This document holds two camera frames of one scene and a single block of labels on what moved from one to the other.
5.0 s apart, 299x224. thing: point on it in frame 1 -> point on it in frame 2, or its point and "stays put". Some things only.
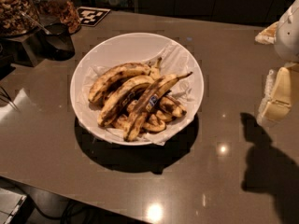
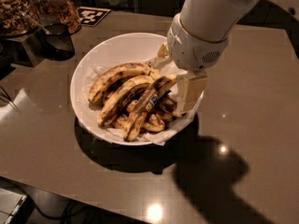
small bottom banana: x=151 y=123 stays put
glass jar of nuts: x=51 y=5 stays put
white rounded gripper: x=288 y=35 -> x=193 y=50
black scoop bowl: x=58 y=42 stays put
